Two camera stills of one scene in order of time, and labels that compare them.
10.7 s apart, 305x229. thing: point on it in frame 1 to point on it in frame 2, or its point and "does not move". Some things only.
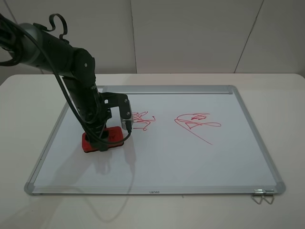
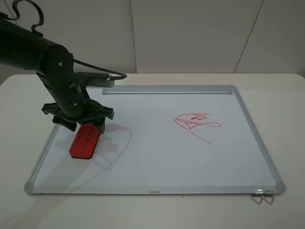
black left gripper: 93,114 to 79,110
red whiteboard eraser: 115,136 to 85,141
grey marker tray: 168,89 does not move
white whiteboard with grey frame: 184,140 does not move
